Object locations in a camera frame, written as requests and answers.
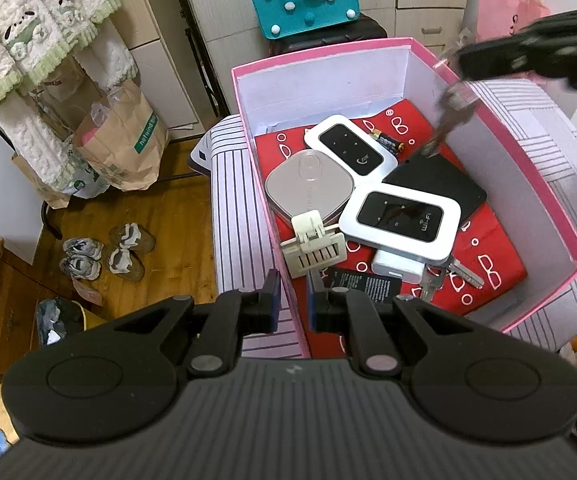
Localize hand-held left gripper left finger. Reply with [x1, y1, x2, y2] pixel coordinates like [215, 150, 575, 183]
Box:
[103, 270, 283, 379]

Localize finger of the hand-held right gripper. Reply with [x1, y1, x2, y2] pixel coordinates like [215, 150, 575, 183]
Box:
[457, 22, 536, 81]

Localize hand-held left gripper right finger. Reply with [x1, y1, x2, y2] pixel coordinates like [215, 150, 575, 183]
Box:
[306, 272, 484, 379]

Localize cream plastic clip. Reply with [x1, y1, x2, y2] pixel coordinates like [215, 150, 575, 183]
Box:
[281, 210, 346, 279]

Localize black battery pack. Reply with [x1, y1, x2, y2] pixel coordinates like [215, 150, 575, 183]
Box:
[321, 266, 403, 306]

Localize white charger block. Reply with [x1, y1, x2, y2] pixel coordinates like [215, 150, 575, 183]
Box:
[371, 246, 426, 283]

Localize silver rounded square case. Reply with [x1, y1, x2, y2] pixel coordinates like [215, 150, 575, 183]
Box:
[265, 149, 358, 231]

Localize white router rounded screen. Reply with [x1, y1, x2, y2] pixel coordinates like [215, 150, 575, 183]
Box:
[338, 183, 463, 262]

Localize silver keys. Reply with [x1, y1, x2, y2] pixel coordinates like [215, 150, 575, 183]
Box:
[421, 255, 484, 303]

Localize small cylindrical battery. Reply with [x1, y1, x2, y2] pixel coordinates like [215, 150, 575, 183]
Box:
[371, 129, 406, 155]

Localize black phone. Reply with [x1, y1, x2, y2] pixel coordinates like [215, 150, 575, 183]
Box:
[382, 154, 488, 221]

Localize pink cardboard box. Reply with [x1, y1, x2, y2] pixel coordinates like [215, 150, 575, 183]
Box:
[231, 36, 577, 358]

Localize white router black top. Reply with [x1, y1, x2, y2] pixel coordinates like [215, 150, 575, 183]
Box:
[303, 114, 399, 177]

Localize pink shopping bag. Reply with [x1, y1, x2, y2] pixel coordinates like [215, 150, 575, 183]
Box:
[475, 0, 551, 43]

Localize striped white tablecloth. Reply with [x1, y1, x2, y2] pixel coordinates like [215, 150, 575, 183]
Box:
[210, 77, 577, 358]

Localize black suitcase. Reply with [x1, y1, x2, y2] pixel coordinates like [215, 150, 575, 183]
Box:
[268, 14, 388, 58]

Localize brown white slipper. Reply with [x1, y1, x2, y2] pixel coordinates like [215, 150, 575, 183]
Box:
[108, 223, 156, 254]
[107, 247, 146, 282]

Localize red patterned cloth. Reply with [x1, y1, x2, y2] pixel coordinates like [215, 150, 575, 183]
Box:
[253, 97, 528, 358]

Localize pink paper slip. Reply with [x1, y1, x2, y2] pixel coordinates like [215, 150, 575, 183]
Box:
[72, 277, 103, 306]

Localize brown paper bag green label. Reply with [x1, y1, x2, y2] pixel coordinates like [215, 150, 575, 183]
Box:
[72, 80, 172, 192]

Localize teal felt handbag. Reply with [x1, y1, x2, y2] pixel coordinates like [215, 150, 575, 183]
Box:
[247, 0, 360, 41]

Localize yellow trash bin black liner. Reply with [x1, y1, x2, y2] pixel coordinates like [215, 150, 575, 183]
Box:
[36, 297, 106, 346]

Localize white green plastic bag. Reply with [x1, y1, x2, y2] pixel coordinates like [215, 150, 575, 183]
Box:
[61, 150, 112, 198]

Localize plain brown paper bag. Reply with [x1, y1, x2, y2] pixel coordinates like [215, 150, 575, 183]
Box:
[11, 152, 72, 210]

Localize cream side cabinet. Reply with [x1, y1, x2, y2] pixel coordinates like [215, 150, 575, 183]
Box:
[96, 0, 219, 131]

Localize wooden cabinet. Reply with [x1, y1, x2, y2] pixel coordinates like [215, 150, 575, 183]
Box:
[0, 235, 42, 386]

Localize cream wardrobe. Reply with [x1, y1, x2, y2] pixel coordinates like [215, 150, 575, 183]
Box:
[176, 0, 471, 61]

